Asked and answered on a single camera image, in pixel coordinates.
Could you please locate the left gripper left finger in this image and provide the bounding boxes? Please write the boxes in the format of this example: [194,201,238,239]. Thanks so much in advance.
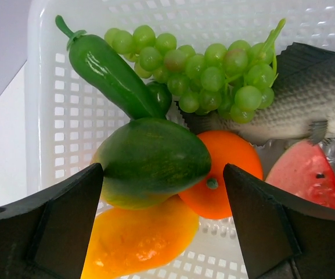
[0,163,103,278]

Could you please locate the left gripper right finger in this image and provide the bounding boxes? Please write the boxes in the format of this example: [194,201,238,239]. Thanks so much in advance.
[223,164,335,278]

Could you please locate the green orange mango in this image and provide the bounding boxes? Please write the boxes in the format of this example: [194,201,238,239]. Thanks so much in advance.
[92,118,211,210]

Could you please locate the green chili pepper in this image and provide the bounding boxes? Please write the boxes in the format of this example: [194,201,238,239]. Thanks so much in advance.
[55,15,166,120]

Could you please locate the watermelon slice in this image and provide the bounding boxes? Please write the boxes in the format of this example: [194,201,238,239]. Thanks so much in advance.
[265,140,335,209]

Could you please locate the yellow orange mango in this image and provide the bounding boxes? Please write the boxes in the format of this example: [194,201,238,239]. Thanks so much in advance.
[81,195,199,278]

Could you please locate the orange tangerine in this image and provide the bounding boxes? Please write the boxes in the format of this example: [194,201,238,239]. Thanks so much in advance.
[179,130,264,220]

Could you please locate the grey toy fish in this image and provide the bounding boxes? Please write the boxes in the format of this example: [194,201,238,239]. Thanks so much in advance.
[181,42,335,146]

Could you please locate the green grape bunch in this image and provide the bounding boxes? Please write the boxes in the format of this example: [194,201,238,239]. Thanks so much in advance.
[104,19,286,123]

